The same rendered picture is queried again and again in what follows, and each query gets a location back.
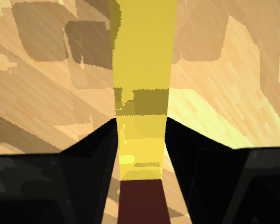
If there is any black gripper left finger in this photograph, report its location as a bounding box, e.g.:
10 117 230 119
0 118 118 224

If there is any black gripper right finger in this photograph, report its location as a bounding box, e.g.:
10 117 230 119
165 117 280 224

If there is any yellow bar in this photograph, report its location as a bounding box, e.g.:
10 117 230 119
108 0 177 224

